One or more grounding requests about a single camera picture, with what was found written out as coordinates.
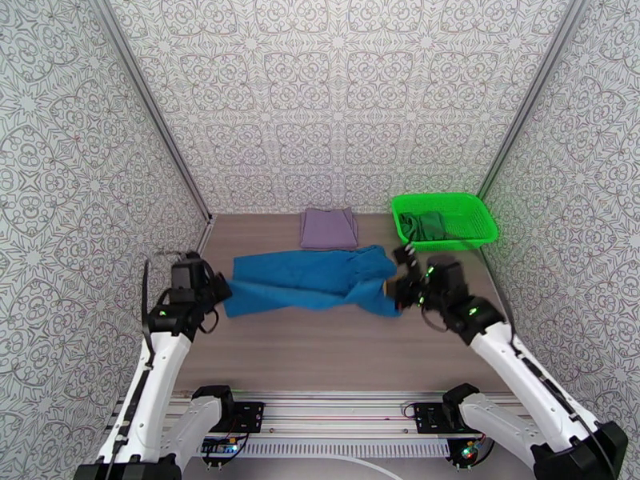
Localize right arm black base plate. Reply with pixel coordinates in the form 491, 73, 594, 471
414, 402, 466, 434

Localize blue t-shirt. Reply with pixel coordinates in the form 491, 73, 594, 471
222, 244, 407, 320

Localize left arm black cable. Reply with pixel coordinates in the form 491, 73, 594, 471
107, 250, 221, 465

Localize green t-shirt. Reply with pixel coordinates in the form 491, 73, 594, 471
398, 210, 449, 243

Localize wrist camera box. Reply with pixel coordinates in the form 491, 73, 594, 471
170, 253, 209, 291
430, 261, 466, 297

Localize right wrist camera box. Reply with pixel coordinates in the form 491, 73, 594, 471
430, 261, 466, 297

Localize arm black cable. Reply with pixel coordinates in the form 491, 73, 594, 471
422, 313, 617, 474
107, 250, 221, 465

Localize circuit board with blue parts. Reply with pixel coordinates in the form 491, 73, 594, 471
201, 437, 239, 458

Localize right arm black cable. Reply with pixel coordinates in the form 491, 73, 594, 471
422, 313, 617, 474

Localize lavender purple shirt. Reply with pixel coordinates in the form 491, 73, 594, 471
299, 207, 360, 252

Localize aluminium corner post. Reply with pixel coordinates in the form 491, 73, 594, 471
477, 0, 594, 197
85, 0, 214, 226

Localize white curved cable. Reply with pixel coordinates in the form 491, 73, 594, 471
319, 455, 403, 480

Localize aluminium rail frame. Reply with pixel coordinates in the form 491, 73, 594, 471
110, 390, 531, 441

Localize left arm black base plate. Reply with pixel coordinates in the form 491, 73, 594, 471
219, 401, 266, 434

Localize perforated white cable duct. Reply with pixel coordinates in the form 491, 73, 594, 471
199, 439, 451, 458

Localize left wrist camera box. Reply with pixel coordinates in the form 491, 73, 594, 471
170, 253, 209, 291

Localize green plastic laundry basket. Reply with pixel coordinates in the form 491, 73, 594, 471
390, 192, 500, 253

